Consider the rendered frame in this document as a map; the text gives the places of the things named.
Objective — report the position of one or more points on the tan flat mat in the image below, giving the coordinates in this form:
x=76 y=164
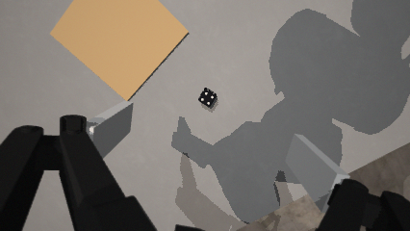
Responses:
x=121 y=41

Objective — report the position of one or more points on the black die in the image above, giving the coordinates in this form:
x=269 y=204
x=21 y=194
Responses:
x=207 y=97

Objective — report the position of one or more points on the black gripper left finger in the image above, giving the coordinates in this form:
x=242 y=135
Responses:
x=94 y=199

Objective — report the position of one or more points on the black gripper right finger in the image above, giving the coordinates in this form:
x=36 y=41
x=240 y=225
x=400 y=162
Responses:
x=351 y=204

